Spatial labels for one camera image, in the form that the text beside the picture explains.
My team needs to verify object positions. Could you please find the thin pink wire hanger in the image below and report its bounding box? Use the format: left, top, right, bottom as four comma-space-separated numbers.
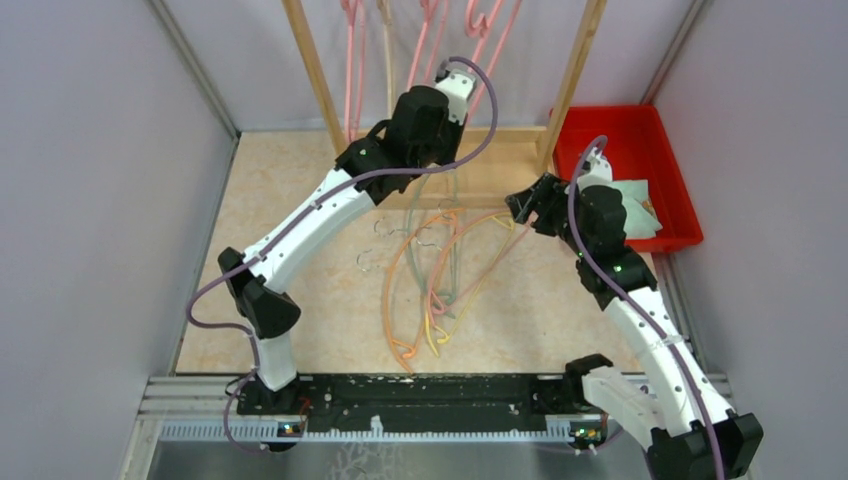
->
423, 211, 538, 319

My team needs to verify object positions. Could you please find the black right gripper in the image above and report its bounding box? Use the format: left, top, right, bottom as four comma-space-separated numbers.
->
506, 172, 592, 257

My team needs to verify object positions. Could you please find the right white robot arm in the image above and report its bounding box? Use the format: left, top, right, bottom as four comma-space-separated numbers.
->
505, 174, 764, 479

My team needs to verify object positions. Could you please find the wooden hanger rack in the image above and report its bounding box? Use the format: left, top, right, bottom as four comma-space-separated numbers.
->
283, 1, 606, 209

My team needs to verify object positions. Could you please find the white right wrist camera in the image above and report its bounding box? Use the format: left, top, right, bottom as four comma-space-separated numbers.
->
577, 148, 613, 189

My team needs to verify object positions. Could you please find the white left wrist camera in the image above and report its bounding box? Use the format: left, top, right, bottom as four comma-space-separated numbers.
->
435, 68, 477, 126

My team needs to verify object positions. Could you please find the large pink plastic hanger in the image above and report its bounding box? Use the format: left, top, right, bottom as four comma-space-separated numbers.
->
340, 0, 366, 142

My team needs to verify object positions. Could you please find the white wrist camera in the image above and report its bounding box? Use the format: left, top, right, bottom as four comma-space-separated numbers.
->
577, 148, 613, 189
435, 68, 477, 126

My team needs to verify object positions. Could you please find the pale green cloth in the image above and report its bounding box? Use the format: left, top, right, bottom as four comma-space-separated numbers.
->
611, 179, 663, 240

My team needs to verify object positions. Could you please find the red plastic bin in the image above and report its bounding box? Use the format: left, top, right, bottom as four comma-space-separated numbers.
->
553, 105, 704, 253

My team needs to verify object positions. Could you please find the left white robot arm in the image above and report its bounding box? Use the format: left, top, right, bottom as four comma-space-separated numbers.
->
218, 79, 474, 414

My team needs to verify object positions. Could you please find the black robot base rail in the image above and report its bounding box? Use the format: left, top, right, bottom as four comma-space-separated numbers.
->
142, 372, 730, 445

